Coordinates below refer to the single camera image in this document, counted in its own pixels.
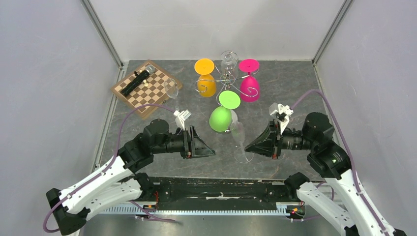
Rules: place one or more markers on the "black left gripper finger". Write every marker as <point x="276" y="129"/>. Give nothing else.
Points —
<point x="201" y="154"/>
<point x="198" y="145"/>

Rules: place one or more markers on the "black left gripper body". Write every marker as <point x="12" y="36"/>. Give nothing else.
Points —
<point x="187" y="153"/>

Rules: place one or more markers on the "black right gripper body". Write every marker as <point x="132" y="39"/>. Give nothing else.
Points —
<point x="277" y="136"/>

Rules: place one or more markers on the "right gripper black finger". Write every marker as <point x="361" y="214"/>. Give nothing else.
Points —
<point x="266" y="139"/>
<point x="261" y="149"/>

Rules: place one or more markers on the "clear ribbed flute glass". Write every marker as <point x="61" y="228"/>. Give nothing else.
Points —
<point x="238" y="133"/>

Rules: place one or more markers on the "green plastic wine glass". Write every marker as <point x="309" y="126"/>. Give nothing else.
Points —
<point x="221" y="117"/>

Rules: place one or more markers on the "clear round wine glass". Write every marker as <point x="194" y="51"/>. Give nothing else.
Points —
<point x="172" y="91"/>

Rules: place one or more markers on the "chrome wire wine glass rack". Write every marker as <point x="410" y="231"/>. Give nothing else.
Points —
<point x="223" y="84"/>

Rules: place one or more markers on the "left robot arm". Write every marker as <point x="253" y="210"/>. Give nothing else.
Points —
<point x="120" y="180"/>

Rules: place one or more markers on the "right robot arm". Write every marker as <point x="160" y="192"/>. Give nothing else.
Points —
<point x="332" y="163"/>

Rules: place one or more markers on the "pink plastic wine glass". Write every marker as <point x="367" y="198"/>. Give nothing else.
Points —
<point x="249" y="88"/>

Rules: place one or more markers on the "orange plastic wine glass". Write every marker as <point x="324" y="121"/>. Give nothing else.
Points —
<point x="205" y="85"/>

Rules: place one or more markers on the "clear tumbler wine glass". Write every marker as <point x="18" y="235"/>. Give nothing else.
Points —
<point x="229" y="64"/>

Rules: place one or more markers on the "wooden chessboard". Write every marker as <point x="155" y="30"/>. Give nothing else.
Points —
<point x="150" y="92"/>

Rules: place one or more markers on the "black flashlight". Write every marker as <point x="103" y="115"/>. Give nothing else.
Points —
<point x="139" y="79"/>

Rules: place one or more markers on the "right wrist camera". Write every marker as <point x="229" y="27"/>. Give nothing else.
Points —
<point x="282" y="114"/>

